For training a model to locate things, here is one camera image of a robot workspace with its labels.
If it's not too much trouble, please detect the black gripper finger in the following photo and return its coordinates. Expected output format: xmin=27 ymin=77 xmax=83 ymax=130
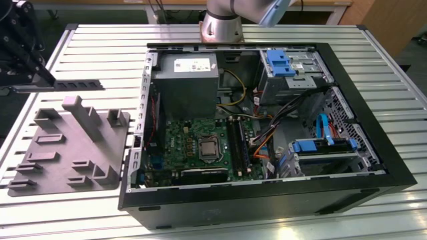
xmin=0 ymin=86 xmax=57 ymax=94
xmin=10 ymin=0 xmax=58 ymax=88

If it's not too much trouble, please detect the blue RAM stick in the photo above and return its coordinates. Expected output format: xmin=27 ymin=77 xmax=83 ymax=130
xmin=54 ymin=78 xmax=107 ymax=92

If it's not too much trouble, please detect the grey parts rack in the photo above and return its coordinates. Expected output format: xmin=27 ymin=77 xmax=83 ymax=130
xmin=6 ymin=94 xmax=133 ymax=198

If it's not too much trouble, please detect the grey power supply unit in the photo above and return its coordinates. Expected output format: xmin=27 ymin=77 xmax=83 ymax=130
xmin=151 ymin=53 xmax=222 ymax=121

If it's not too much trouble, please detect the green motherboard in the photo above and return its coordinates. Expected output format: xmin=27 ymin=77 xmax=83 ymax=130
xmin=142 ymin=117 xmax=269 ymax=187

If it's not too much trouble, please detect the silver CPU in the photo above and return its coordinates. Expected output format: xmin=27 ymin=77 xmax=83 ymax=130
xmin=199 ymin=141 xmax=219 ymax=158

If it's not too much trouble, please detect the metal socket cover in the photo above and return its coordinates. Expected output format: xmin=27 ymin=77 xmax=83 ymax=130
xmin=197 ymin=134 xmax=225 ymax=165

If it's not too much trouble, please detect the black graphics card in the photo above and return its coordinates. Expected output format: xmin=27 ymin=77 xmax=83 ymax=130
xmin=171 ymin=166 xmax=230 ymax=186

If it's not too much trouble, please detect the blue drive bay latch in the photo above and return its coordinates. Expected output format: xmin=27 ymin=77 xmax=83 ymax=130
xmin=266 ymin=49 xmax=298 ymax=78

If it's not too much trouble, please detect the black PC case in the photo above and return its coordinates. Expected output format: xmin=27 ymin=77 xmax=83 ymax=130
xmin=117 ymin=41 xmax=421 ymax=230

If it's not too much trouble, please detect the metal drive cage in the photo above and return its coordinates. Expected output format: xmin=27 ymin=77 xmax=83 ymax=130
xmin=258 ymin=48 xmax=336 ymax=106

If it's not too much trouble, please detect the hard disk in blue carrier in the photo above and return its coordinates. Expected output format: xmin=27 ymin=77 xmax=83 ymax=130
xmin=289 ymin=138 xmax=361 ymax=155

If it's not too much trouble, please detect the metal disk bay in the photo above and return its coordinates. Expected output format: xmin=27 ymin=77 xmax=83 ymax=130
xmin=288 ymin=138 xmax=369 ymax=177

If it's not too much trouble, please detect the brown wooden cabinet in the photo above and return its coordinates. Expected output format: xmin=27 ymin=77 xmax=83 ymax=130
xmin=338 ymin=0 xmax=427 ymax=60

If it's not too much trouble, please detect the black white wire bundle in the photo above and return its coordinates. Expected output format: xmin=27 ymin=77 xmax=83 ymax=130
xmin=215 ymin=104 xmax=269 ymax=120

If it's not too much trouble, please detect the yellow black wire bundle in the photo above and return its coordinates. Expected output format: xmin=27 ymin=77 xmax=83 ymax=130
xmin=215 ymin=69 xmax=249 ymax=112

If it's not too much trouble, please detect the red wire with white label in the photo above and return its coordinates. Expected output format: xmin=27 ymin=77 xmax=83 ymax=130
xmin=252 ymin=86 xmax=268 ymax=107

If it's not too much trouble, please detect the red orange wire bundle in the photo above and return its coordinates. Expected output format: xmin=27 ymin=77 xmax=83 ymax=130
xmin=252 ymin=109 xmax=280 ymax=160

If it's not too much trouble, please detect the black cable bundle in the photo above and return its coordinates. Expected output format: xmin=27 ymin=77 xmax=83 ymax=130
xmin=249 ymin=87 xmax=330 ymax=148

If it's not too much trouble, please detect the blue flat wire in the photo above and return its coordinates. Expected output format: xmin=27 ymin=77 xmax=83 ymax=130
xmin=316 ymin=113 xmax=337 ymax=146

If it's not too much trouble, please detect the thin red wire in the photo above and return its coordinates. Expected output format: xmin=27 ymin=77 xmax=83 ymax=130
xmin=328 ymin=119 xmax=344 ymax=140

